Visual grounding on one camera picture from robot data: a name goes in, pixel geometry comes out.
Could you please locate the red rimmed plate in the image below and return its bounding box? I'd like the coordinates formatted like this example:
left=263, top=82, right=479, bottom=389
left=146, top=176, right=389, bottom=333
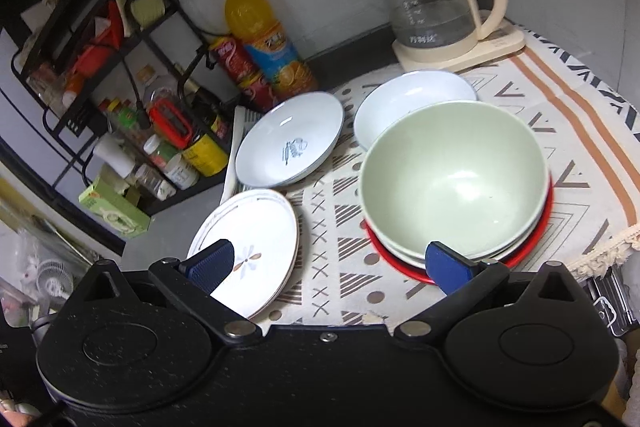
left=361, top=182, right=553, bottom=285

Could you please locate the green carton box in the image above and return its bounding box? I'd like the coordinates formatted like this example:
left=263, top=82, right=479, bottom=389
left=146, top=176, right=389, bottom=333
left=78, top=178, right=151, bottom=239

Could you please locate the white gold-rimmed plate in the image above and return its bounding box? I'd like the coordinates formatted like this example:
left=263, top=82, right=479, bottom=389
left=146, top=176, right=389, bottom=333
left=188, top=190, right=298, bottom=319

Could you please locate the dark sauce bottle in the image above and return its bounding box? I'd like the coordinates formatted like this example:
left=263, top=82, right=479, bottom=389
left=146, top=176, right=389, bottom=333
left=173, top=62, right=230, bottom=179

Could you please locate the white blue-rimmed plate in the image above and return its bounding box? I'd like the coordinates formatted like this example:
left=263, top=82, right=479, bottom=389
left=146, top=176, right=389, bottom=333
left=234, top=92, right=344, bottom=188

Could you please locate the white bakery print plate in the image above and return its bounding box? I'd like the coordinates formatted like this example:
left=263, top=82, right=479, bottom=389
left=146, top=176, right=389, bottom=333
left=354, top=70, right=478, bottom=150

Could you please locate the red soda can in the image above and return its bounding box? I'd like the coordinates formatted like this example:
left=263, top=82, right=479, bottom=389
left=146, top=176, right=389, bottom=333
left=239, top=72, right=279, bottom=113
left=209, top=36, right=259, bottom=84

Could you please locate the black spice rack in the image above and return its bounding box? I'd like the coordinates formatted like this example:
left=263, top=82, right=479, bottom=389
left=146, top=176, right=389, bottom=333
left=12, top=0, right=215, bottom=185

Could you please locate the cream kettle base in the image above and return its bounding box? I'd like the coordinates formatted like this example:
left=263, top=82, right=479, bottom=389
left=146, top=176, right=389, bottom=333
left=392, top=18, right=525, bottom=72

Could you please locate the orange juice bottle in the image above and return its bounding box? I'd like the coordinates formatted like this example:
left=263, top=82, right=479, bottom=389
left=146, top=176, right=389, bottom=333
left=224, top=0, right=318, bottom=101

